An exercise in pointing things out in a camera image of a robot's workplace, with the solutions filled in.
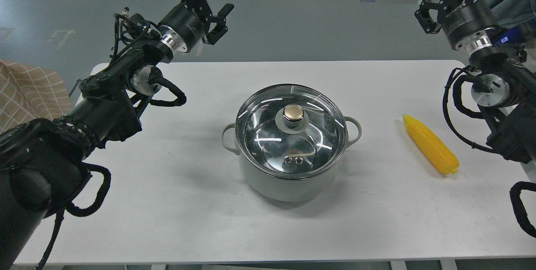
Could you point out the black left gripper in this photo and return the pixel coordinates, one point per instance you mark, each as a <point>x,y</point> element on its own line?
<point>192,21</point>

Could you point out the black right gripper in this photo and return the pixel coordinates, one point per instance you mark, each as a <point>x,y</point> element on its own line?
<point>458,19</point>

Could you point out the glass pot lid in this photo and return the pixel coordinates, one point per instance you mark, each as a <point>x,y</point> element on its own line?
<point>292,131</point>

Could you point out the yellow corn cob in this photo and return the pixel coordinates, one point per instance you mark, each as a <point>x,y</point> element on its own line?
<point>432,147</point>

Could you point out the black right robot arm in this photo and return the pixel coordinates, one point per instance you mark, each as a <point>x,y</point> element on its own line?
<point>496,86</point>

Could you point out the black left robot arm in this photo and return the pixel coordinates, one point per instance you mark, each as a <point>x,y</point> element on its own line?
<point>43,172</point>

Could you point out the pale green steel pot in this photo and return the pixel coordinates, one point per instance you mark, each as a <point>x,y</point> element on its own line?
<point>286,190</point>

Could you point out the blue denim fabric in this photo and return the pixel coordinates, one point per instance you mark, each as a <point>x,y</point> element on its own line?
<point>510,13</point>

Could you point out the beige checkered cloth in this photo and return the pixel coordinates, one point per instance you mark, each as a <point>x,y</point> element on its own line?
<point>29,92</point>

